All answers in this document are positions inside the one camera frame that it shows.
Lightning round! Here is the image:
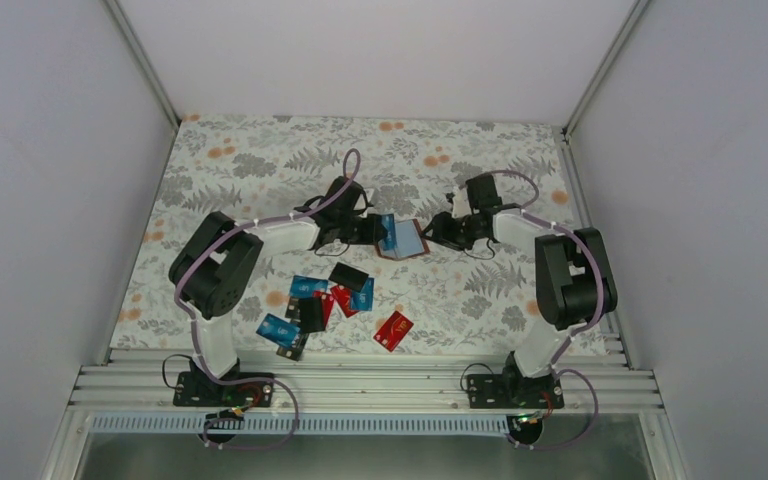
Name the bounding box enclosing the blue card bottom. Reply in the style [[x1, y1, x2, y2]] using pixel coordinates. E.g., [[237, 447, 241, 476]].
[[380, 214, 397, 251]]

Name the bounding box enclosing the blue card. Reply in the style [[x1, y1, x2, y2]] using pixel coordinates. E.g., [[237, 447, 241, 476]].
[[349, 277, 375, 311], [256, 314, 300, 348], [380, 214, 397, 251], [289, 275, 329, 299]]

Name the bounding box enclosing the brown leather card holder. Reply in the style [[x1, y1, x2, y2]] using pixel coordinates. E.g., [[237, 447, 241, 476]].
[[375, 219, 430, 261]]

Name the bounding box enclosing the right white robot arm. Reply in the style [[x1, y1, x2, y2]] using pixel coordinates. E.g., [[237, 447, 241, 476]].
[[422, 170, 618, 407]]

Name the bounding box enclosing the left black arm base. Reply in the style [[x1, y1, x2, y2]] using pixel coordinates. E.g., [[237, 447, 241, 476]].
[[172, 368, 275, 408]]

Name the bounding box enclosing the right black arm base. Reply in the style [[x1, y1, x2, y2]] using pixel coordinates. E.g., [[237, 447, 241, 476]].
[[465, 373, 565, 410]]

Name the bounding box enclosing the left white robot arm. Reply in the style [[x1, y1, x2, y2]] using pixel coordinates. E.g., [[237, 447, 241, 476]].
[[169, 177, 387, 405]]

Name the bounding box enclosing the black card top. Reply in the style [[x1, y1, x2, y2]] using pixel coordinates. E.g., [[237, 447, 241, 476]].
[[328, 262, 369, 292]]

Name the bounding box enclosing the red card centre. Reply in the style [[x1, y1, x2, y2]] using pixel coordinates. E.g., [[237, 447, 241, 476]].
[[330, 285, 358, 318]]

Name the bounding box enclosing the blue card upper left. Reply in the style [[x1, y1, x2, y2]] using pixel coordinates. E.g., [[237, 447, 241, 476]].
[[289, 275, 329, 299]]

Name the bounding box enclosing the red card under black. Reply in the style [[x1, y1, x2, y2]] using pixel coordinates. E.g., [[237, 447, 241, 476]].
[[313, 291, 335, 332]]

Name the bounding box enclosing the blue card centre right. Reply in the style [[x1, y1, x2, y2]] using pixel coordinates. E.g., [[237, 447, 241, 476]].
[[349, 277, 375, 311]]

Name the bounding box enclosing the black card centre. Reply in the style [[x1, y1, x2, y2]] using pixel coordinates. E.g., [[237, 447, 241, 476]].
[[298, 297, 326, 334]]

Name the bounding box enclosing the black VIP card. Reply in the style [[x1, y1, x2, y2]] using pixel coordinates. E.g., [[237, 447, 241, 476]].
[[285, 297, 301, 324]]

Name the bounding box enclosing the red VIP card right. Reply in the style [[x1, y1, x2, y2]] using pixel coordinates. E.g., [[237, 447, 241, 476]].
[[373, 311, 414, 352]]

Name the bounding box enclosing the blue card lower left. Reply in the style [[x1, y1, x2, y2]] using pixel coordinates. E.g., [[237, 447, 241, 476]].
[[256, 314, 300, 348]]

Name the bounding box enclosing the black card bottom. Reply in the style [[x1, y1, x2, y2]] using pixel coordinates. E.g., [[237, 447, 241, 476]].
[[276, 334, 309, 362]]

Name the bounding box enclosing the floral patterned table mat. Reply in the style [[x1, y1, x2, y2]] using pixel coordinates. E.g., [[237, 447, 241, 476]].
[[111, 114, 575, 355]]

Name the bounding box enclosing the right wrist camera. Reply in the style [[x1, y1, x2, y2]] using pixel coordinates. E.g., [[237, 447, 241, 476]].
[[446, 189, 472, 218]]

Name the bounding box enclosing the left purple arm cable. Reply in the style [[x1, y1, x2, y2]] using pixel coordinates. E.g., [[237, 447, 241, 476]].
[[173, 147, 363, 453]]

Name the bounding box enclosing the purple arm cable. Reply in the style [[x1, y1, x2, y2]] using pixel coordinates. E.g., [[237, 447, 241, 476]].
[[456, 170, 607, 452], [173, 147, 363, 453]]

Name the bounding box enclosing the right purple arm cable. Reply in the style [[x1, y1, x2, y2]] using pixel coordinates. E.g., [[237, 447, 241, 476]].
[[456, 170, 607, 452]]

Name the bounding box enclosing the slotted grey cable duct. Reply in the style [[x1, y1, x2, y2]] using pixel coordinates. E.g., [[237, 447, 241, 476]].
[[88, 412, 509, 437]]

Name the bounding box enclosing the aluminium rail frame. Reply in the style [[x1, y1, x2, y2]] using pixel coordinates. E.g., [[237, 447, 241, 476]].
[[68, 349, 664, 414]]

